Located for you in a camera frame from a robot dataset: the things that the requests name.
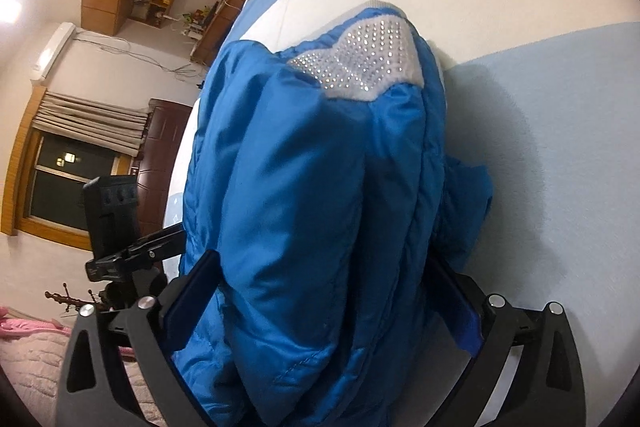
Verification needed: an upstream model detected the blue puffer jacket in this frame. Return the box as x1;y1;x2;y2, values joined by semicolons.
172;3;492;426

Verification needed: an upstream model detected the pink floral quilt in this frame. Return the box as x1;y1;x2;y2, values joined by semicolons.
0;305;166;427

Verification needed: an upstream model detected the beige curtain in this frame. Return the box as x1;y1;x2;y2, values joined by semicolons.
32;91;148;157

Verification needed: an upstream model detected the white air conditioner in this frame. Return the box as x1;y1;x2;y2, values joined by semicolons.
29;22;76;84

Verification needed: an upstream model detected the window with wooden frame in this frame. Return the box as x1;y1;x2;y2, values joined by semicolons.
1;87;132;251

